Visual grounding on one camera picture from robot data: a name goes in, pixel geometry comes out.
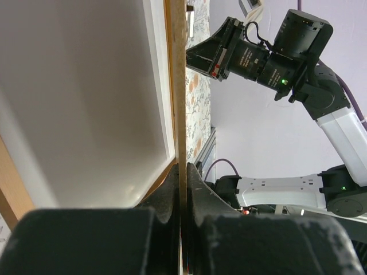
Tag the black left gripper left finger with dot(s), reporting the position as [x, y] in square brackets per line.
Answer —
[139, 240]

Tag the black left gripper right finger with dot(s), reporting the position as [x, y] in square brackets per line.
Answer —
[224, 241]

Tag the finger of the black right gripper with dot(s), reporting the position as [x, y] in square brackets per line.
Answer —
[203, 57]

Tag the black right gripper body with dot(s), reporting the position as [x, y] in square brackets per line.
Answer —
[241, 51]

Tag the wooden picture frame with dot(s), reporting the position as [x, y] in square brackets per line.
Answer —
[169, 86]

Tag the brown cardboard backing board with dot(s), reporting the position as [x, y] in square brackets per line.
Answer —
[178, 17]

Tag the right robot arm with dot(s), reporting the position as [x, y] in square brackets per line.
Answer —
[340, 190]

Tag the floral patterned table mat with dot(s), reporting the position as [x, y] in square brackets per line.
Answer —
[198, 124]

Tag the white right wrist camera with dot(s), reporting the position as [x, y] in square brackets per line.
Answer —
[252, 9]

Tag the aluminium rail frame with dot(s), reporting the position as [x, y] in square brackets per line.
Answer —
[207, 154]

